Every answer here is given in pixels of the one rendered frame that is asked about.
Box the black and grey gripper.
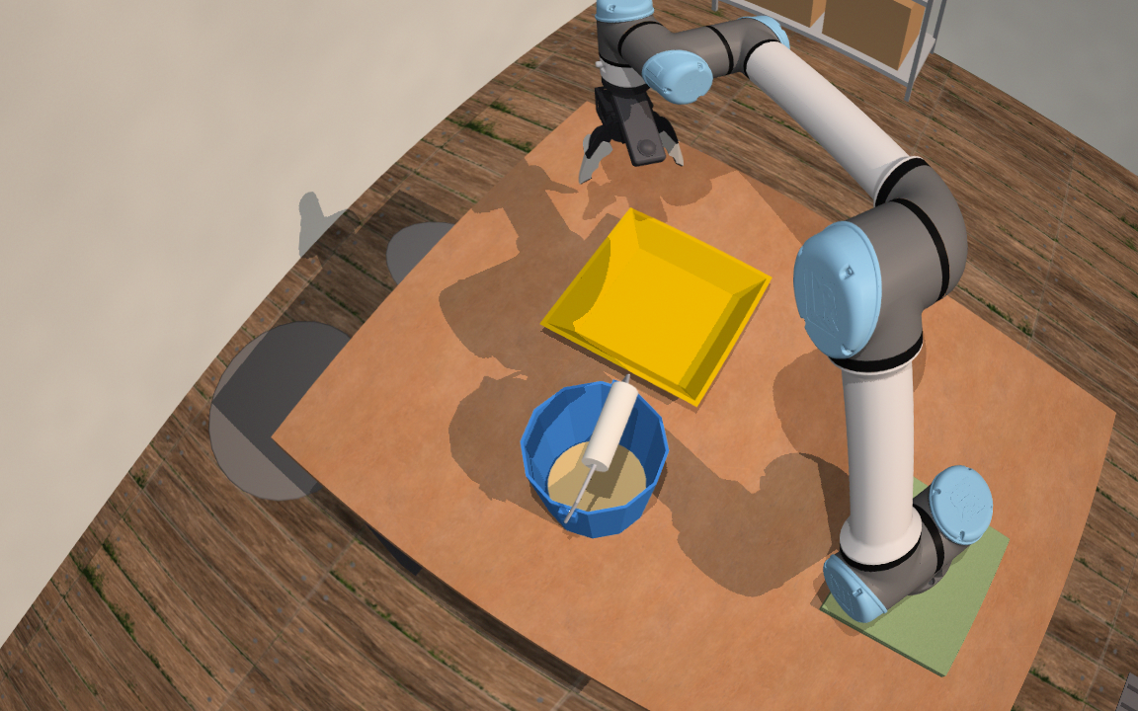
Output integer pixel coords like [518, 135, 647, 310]
[579, 77, 684, 184]

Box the blue bucket with grey wire handle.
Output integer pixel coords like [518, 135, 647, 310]
[521, 374, 669, 538]

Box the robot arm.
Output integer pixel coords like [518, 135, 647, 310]
[595, 0, 993, 623]

